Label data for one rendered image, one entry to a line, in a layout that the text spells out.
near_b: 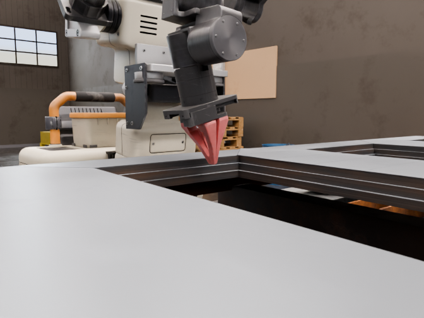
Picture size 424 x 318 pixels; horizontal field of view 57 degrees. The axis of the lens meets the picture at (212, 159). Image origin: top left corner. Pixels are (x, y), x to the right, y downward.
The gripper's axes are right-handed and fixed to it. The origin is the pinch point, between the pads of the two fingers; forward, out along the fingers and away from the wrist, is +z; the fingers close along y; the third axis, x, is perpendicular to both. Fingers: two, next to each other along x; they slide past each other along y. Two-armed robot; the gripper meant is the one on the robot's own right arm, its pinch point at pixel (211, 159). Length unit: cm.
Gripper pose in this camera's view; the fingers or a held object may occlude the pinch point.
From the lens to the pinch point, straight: 62.4
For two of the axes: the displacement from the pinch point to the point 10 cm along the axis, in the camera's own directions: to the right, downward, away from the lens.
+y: 7.6, -3.1, 5.7
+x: -6.2, -0.8, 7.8
